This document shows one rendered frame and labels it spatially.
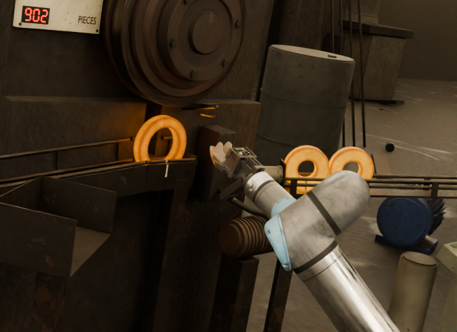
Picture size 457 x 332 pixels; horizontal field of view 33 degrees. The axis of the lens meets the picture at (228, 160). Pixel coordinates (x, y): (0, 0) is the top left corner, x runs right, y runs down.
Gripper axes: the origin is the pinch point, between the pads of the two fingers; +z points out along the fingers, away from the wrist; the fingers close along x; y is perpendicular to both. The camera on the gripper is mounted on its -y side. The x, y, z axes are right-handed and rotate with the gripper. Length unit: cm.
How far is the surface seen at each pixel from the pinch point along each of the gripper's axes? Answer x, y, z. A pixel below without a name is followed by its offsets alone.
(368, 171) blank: -52, 4, -22
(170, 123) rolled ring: 11.8, 4.0, 9.7
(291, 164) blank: -30.4, -1.5, -7.5
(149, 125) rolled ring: 19.3, 3.3, 9.8
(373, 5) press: -704, -101, 457
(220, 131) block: -7.8, 2.5, 6.9
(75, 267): 67, -6, -34
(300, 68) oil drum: -212, -43, 145
